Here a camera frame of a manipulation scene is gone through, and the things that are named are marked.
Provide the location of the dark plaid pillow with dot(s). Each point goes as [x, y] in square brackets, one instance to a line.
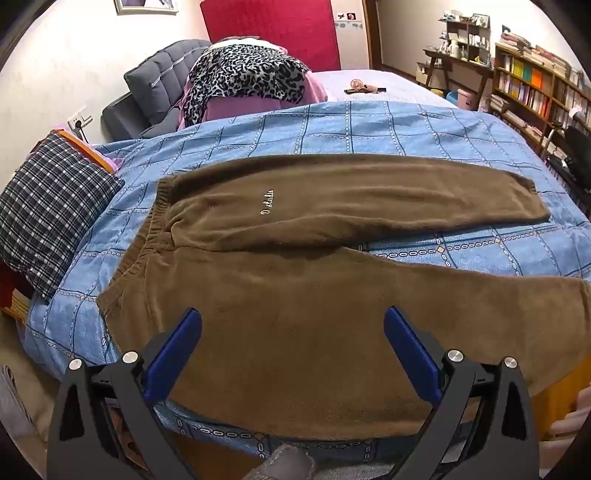
[51, 207]

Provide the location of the grey padded headboard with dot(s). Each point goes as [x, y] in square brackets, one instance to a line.
[152, 83]

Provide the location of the leopard print cloth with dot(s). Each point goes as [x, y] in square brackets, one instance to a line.
[244, 74]

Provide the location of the small wooden desktop shelf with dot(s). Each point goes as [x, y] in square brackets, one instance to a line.
[468, 39]

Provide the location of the wooden desk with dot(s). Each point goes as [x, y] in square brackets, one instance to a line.
[455, 64]

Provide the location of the white wall socket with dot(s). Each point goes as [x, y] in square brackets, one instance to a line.
[79, 121]

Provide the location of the red wall panel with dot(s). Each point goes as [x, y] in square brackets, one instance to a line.
[277, 23]

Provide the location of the pink blanket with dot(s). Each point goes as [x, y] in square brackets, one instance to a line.
[231, 110]

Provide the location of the lilac bed sheet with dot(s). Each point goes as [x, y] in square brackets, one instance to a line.
[406, 90]

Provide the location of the wall stickers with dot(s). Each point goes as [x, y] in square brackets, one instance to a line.
[348, 21]

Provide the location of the wooden door frame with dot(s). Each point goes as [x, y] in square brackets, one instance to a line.
[373, 32]

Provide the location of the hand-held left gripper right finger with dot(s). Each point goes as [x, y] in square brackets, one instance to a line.
[411, 355]

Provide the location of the grey slipper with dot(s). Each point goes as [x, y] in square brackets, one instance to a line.
[281, 464]

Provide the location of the pink bin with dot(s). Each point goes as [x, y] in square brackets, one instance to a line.
[467, 99]

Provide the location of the framed wall picture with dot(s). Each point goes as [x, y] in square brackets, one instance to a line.
[143, 5]

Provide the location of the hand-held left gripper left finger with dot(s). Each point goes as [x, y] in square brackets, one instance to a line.
[173, 355]

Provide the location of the blue checked blanket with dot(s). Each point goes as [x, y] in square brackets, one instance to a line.
[369, 124]

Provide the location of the brown fleece pants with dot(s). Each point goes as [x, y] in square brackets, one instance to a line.
[300, 323]

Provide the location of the black office chair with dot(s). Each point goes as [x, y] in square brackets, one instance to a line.
[577, 147]

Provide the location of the blue bucket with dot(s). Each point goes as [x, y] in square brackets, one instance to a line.
[452, 98]

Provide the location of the orange flat cushion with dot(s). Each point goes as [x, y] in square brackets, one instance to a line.
[90, 150]

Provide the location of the wooden bookshelf with books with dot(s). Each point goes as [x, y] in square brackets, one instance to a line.
[531, 87]

